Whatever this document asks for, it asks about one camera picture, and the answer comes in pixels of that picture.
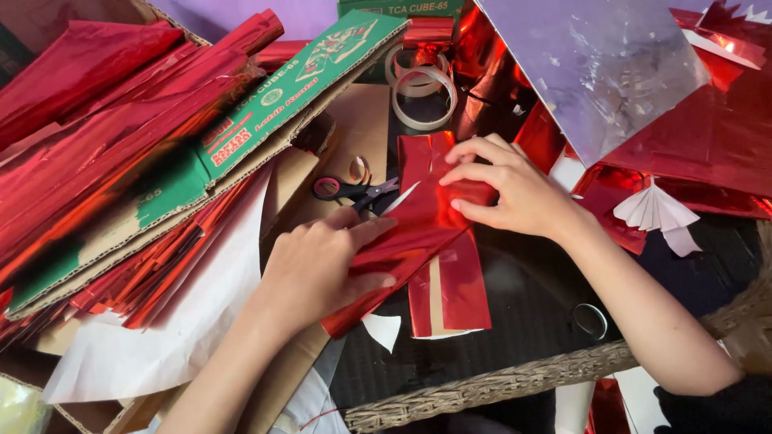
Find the green printed cardboard flap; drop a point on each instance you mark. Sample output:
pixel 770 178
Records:
pixel 289 102

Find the clear tape roll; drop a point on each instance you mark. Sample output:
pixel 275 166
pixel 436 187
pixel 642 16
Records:
pixel 449 99
pixel 395 63

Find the crumpled red foil piece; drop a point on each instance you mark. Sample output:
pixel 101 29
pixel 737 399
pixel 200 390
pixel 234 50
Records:
pixel 488 84

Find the pale yellow plastic bag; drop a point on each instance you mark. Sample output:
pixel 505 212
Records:
pixel 21 410

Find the green cardboard box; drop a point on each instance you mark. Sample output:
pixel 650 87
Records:
pixel 404 7

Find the pile of red foil strips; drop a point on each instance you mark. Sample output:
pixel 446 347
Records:
pixel 90 138

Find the red foil scrap under table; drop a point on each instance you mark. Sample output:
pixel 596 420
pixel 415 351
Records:
pixel 606 410

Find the large red foil sheet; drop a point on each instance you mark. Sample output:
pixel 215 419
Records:
pixel 711 138

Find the person's black clothing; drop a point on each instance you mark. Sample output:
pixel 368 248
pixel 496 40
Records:
pixel 724 410

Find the white folded paper fan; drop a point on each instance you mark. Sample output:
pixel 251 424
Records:
pixel 657 211

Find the person's right hand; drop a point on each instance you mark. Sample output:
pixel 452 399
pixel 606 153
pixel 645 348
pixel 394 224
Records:
pixel 525 193

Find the large white paper sheet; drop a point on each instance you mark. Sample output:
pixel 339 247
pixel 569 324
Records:
pixel 199 325

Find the small white paper scrap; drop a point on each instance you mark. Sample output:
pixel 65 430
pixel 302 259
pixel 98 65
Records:
pixel 383 330

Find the silver foil sheet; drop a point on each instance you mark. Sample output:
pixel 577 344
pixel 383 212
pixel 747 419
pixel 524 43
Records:
pixel 597 72

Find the person's left hand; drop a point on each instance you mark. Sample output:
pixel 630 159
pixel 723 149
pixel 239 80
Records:
pixel 307 271

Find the red foil wrapped cardboard piece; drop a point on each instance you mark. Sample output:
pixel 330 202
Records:
pixel 461 289

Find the brown cardboard sheet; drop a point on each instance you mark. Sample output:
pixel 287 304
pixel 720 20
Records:
pixel 362 126

